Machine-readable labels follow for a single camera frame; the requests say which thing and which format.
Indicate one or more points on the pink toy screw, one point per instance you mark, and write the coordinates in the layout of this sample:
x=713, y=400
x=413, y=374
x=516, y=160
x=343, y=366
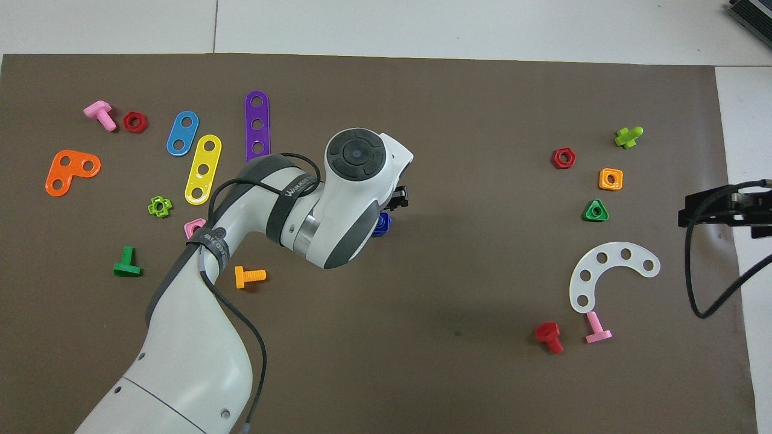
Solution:
x=99, y=113
x=597, y=328

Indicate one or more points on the green triangle toy nut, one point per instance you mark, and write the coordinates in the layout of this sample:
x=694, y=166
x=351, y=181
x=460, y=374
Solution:
x=596, y=211

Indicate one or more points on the orange square toy nut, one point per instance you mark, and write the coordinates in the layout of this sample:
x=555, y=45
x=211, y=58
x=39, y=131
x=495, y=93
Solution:
x=611, y=179

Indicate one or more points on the blue two-hole strip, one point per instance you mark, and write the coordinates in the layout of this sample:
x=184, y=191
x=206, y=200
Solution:
x=182, y=134

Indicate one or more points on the pink square toy nut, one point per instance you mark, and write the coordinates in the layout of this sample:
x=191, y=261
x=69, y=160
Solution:
x=193, y=227

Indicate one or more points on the green toy screw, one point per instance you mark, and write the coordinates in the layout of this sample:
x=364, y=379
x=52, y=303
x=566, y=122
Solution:
x=126, y=265

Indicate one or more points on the orange heart-shaped plate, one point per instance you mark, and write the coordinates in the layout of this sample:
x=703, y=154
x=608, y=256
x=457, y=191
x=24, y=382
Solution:
x=63, y=172

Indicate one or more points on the lime cross toy nut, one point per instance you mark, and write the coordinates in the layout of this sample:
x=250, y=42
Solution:
x=160, y=207

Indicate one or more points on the yellow three-hole strip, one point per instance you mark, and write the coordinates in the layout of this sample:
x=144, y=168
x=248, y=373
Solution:
x=204, y=169

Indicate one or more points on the white curved perforated strip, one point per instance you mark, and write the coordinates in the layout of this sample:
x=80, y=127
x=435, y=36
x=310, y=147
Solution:
x=588, y=271

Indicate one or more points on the grey ribbed device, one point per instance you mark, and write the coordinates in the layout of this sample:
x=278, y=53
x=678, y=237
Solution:
x=754, y=15

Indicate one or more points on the purple four-hole strip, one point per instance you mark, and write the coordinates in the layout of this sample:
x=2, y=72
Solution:
x=257, y=114

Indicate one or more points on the lime cross-head toy screw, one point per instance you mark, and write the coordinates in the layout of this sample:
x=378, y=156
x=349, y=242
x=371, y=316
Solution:
x=627, y=137

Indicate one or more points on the red toy screw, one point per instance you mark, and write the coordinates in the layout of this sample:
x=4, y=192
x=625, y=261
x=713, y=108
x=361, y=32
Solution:
x=549, y=334

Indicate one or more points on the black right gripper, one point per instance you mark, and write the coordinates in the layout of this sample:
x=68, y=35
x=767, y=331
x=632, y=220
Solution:
x=724, y=211

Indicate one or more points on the brown table mat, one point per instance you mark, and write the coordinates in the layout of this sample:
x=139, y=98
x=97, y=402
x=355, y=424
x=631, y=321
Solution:
x=458, y=289

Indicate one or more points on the blue triangle-head toy screw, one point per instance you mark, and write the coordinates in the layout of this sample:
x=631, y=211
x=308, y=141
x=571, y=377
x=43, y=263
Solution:
x=380, y=231

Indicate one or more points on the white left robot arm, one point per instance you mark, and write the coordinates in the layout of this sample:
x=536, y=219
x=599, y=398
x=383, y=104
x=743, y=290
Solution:
x=193, y=337

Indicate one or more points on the red hexagon toy nut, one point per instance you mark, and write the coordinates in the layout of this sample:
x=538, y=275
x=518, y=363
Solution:
x=135, y=122
x=564, y=158

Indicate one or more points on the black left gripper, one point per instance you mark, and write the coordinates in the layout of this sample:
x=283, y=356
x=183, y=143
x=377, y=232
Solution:
x=399, y=198

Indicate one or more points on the orange toy screw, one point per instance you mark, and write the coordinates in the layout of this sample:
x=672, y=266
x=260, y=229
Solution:
x=248, y=276

